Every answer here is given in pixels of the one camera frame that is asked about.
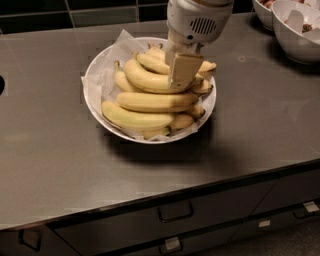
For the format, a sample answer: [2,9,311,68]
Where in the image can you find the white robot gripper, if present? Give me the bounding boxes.
[165,0,234,89]

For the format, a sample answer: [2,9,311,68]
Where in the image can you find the lifted top yellow banana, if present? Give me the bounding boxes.
[123,52,192,94]

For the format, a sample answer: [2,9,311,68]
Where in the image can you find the rear top yellow banana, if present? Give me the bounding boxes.
[146,43,217,73]

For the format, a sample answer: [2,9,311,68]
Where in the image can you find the small right banana tip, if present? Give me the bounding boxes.
[190,80,213,94]

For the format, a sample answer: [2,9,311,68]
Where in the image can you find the right middle small banana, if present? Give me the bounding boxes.
[185,104,206,119]

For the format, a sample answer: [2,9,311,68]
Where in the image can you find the white banana bowl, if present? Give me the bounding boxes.
[82,36,217,145]

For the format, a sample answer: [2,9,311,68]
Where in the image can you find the left back yellow banana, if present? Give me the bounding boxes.
[113,61,141,92]

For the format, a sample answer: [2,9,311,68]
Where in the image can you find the middle long yellow banana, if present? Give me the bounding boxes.
[116,92,198,113]

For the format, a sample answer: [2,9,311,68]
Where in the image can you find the lower right small banana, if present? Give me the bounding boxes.
[169,113,195,131]

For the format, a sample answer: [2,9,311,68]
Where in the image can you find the front lowest yellow banana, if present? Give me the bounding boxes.
[101,101,175,131]

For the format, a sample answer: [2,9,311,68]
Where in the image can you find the bottom small yellow banana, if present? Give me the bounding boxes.
[141,127,170,140]

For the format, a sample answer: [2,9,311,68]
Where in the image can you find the white bowl far corner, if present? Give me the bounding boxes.
[252,0,275,31]

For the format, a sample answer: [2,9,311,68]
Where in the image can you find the white bowl right front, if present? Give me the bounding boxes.
[271,0,320,64]

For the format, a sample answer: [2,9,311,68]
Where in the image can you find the small white drawer label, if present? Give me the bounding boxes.
[258,220,271,228]

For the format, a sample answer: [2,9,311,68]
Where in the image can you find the middle drawer black handle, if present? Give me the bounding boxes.
[157,201,194,223]

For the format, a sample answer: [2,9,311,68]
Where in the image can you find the drawer black handle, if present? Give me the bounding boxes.
[18,229,42,252]
[157,201,194,223]

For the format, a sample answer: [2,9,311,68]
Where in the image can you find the lower drawer labelled handle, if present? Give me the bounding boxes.
[159,237,183,255]

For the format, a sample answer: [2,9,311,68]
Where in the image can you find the drawer labelled handle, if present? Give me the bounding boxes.
[293,201,320,219]
[159,237,183,255]

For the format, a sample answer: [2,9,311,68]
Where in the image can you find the right drawer labelled handle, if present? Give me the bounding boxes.
[293,201,320,219]

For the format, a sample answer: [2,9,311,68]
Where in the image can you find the left drawer black handle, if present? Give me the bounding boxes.
[18,229,42,252]

